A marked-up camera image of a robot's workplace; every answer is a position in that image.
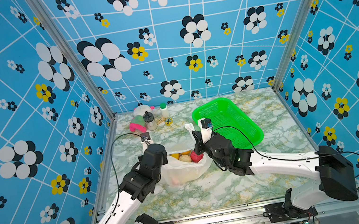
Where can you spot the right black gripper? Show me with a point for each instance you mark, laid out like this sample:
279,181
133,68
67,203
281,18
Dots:
199,150

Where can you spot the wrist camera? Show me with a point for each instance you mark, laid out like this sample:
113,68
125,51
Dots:
145,138
206,129

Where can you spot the glass jar black lid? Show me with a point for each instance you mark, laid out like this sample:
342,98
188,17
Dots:
150,121

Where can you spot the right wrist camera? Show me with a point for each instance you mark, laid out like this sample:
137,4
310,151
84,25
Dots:
206,129

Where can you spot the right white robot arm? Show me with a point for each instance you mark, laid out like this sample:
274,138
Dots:
330,174

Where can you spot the translucent white plastic bag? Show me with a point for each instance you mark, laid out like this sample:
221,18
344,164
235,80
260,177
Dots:
177,172

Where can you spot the white plush toy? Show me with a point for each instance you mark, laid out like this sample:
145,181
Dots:
142,109

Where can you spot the yellow tree shaped block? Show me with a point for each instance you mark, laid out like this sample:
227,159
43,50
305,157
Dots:
168,121

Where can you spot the red fruit in bag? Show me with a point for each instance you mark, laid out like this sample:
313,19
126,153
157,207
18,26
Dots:
196,158

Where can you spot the green plastic basket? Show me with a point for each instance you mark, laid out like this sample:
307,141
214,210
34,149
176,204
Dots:
231,122

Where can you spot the yellow fruit in bag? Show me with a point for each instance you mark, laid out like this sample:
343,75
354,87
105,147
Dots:
183,156

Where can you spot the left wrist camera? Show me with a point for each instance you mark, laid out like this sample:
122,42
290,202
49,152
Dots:
145,138

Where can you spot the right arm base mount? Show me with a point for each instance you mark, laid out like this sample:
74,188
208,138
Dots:
278,212

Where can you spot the white bottle green cap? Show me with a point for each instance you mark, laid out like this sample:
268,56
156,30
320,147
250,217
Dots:
164,110

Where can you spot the pink green plush toy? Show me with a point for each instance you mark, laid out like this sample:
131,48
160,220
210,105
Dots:
137,124

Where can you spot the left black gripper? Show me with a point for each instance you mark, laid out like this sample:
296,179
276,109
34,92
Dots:
165,159

